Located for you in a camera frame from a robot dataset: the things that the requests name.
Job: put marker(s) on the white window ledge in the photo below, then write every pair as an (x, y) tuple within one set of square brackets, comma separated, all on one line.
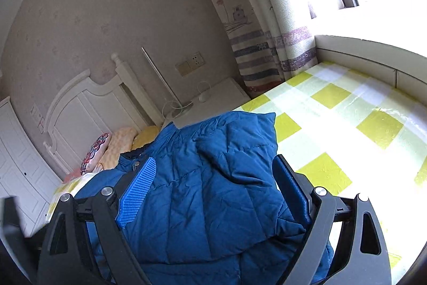
[(402, 66)]

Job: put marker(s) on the yellow pillow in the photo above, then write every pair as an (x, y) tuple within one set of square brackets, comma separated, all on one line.
[(145, 137)]

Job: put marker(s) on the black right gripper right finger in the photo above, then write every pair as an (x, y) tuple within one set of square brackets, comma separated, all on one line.
[(360, 257)]

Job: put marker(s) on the white wooden headboard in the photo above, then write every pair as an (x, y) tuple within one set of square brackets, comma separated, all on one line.
[(83, 110)]

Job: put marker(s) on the yellow white checkered bedsheet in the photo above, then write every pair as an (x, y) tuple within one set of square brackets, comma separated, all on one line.
[(351, 133)]

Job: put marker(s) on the white bedside table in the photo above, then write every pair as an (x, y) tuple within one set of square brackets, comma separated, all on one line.
[(225, 96)]

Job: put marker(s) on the wall socket panel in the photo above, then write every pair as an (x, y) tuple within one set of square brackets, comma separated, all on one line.
[(190, 64)]

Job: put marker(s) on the silver floor lamp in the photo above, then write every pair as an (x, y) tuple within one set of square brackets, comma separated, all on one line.
[(163, 81)]

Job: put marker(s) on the white wardrobe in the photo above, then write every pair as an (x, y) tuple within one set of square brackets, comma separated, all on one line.
[(24, 173)]

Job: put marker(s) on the colourful patterned pillow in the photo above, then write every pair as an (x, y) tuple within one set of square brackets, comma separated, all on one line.
[(96, 151)]

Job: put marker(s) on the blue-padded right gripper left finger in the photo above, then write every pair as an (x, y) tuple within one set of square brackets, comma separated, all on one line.
[(67, 255)]

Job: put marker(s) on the peach patterned pillow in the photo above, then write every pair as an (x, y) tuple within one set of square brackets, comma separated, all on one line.
[(121, 142)]

